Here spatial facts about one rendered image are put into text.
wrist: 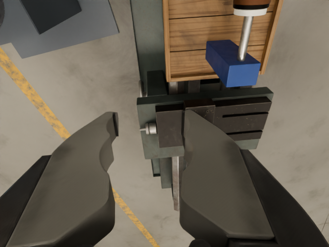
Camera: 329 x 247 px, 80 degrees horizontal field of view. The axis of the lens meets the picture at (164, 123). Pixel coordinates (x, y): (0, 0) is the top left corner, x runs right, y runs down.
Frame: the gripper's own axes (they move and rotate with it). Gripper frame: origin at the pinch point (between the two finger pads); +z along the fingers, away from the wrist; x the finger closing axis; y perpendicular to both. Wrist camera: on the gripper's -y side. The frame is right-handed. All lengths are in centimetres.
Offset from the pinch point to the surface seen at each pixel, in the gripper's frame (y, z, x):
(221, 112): 30, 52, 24
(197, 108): 25, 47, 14
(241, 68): 8.7, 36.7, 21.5
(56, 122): 92, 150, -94
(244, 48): 4.2, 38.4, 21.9
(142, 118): 34, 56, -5
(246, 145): 51, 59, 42
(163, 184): 108, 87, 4
